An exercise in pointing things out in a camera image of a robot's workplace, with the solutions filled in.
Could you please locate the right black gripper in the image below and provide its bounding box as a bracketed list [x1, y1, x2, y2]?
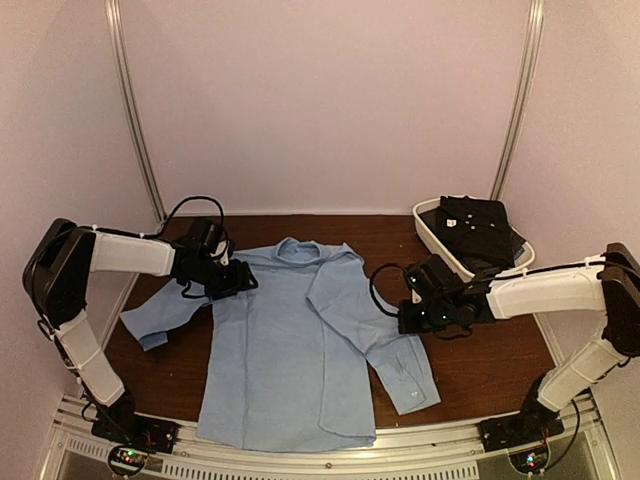
[399, 298, 455, 334]

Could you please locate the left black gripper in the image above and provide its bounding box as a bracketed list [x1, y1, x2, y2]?
[187, 256, 258, 302]

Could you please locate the white plastic basket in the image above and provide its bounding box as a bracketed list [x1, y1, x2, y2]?
[412, 196, 536, 281]

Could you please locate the light blue long sleeve shirt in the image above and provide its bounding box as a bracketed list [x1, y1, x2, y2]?
[119, 236, 442, 450]

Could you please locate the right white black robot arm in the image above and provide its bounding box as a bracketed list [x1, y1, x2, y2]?
[397, 243, 639, 442]

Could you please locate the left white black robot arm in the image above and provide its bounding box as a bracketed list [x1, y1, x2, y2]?
[22, 218, 258, 407]

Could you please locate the black folded shirt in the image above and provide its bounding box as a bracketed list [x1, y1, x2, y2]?
[435, 196, 514, 268]

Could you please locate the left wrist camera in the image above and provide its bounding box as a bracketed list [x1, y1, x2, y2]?
[210, 240, 233, 266]

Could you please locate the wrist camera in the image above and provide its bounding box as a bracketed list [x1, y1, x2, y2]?
[409, 286, 422, 304]
[210, 240, 233, 266]

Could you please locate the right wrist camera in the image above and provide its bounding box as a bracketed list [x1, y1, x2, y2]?
[409, 286, 422, 304]

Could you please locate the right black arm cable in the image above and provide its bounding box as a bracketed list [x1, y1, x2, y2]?
[367, 263, 416, 319]

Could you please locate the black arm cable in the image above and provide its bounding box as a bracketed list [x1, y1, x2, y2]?
[367, 263, 416, 319]
[154, 195, 236, 261]

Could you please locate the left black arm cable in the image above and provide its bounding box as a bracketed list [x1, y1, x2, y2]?
[154, 195, 236, 261]

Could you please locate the front aluminium rail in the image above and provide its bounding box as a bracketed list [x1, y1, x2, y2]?
[36, 394, 621, 479]

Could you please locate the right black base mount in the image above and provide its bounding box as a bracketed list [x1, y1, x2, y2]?
[478, 412, 564, 452]

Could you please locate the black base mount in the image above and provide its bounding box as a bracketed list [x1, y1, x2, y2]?
[91, 413, 179, 454]
[478, 412, 564, 452]

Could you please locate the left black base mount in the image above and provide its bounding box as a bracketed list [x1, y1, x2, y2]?
[91, 413, 179, 454]

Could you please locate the left aluminium frame post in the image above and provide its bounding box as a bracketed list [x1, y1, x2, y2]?
[104, 0, 167, 223]

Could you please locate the aluminium frame post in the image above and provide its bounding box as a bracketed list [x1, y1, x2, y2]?
[104, 0, 167, 223]
[490, 0, 545, 200]

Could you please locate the right aluminium frame post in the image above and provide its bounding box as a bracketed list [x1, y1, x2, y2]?
[490, 0, 545, 200]

